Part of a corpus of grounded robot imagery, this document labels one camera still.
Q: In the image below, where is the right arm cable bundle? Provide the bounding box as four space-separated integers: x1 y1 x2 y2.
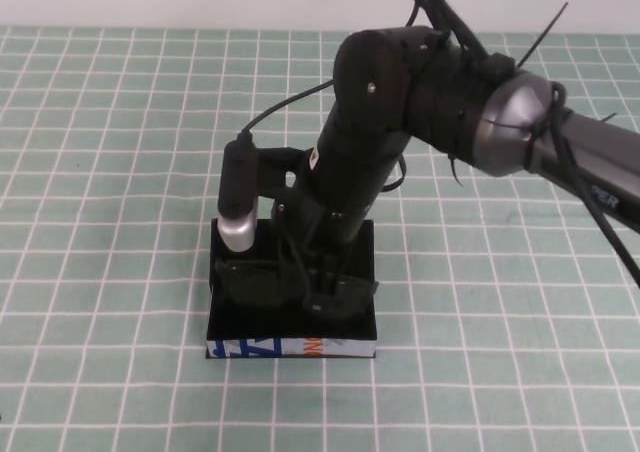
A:
402 0 640 289

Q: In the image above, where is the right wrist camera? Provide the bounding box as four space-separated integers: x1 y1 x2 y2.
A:
216 139 260 252

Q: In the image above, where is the right camera mount bracket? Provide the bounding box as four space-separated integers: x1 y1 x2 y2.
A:
254 145 307 203

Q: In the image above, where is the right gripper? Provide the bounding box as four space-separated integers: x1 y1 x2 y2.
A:
279 181 374 321

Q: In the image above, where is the right camera cable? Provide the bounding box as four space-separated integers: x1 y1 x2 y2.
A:
238 77 407 193

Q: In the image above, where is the green white checked tablecloth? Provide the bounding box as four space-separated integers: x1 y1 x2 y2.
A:
0 24 640 452

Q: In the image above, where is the black printed glasses case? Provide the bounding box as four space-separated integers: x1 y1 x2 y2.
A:
203 216 379 361

